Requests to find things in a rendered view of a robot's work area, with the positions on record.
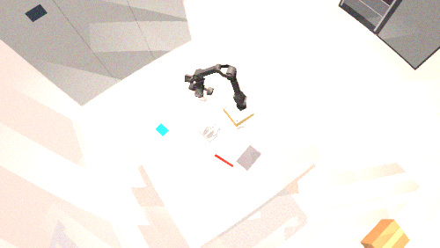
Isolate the cyan flat plate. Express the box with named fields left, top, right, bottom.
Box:
left=155, top=123, right=169, bottom=137

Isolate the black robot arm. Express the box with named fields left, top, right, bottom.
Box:
left=184, top=63, right=248, bottom=111

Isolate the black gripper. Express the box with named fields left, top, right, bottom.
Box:
left=188, top=83, right=214, bottom=96

